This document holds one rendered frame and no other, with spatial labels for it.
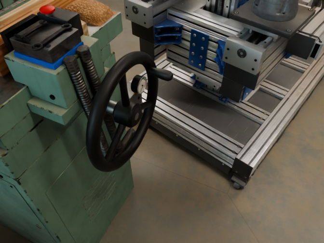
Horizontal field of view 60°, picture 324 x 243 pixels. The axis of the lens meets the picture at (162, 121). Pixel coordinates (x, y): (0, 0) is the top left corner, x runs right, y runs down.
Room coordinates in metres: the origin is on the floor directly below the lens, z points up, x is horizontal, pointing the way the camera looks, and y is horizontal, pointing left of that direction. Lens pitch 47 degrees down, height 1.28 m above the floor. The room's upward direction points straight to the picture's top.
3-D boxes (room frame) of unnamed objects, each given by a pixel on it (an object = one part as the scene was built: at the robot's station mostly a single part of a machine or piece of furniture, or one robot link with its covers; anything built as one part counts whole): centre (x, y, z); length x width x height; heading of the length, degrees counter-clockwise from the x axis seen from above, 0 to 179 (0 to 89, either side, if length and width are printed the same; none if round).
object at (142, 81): (0.75, 0.08, 0.65); 0.06 x 0.04 x 0.08; 154
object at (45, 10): (0.55, 0.23, 1.02); 0.03 x 0.03 x 0.01
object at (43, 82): (0.51, 0.22, 0.91); 0.15 x 0.14 x 0.09; 154
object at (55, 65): (0.51, 0.22, 0.99); 0.13 x 0.11 x 0.06; 154
